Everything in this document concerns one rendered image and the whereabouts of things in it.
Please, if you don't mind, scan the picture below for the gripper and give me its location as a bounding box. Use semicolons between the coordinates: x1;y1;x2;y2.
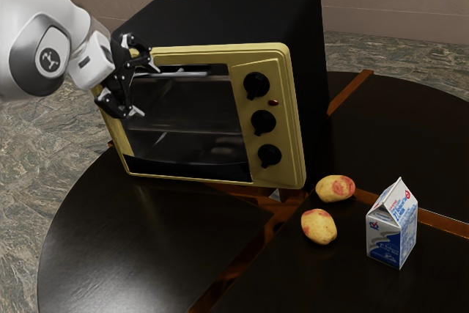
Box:
94;33;161;119

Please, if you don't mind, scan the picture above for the yellow and black toaster oven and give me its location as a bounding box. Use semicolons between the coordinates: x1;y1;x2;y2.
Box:
92;0;329;190

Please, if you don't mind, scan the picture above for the yellow red-blotched potato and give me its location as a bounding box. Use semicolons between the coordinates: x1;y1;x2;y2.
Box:
300;208;338;246
314;174;357;204

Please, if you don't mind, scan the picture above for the white and blue milk carton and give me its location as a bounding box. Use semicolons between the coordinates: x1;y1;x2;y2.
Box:
365;176;419;271

